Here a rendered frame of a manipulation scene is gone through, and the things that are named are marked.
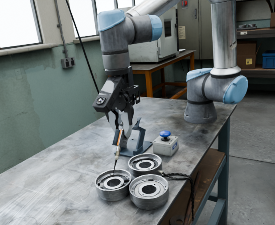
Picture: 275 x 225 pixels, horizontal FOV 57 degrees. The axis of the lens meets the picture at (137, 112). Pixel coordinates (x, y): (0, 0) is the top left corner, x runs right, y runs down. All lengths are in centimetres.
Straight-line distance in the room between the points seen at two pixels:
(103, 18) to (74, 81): 212
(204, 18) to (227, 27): 349
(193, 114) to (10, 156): 170
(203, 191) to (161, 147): 34
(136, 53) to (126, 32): 236
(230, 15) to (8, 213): 93
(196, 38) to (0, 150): 341
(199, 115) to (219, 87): 18
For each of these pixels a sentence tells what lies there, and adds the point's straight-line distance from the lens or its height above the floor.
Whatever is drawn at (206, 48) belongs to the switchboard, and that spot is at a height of 73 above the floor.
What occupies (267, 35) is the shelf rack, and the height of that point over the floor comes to 93.
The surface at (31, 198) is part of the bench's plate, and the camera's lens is 83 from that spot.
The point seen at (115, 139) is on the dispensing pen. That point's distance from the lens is 76.
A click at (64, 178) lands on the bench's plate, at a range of 88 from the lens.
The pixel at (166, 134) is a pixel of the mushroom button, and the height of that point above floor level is 87.
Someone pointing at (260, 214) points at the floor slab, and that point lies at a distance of 195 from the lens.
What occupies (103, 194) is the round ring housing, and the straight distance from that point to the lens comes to 72.
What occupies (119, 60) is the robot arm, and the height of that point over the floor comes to 116.
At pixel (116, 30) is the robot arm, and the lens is 69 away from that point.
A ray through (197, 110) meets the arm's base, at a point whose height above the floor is 86.
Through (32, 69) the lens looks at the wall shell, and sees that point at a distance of 246.
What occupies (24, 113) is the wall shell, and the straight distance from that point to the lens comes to 243.
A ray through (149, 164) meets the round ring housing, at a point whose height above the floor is 82.
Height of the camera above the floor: 125
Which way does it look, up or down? 19 degrees down
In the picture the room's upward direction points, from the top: 6 degrees counter-clockwise
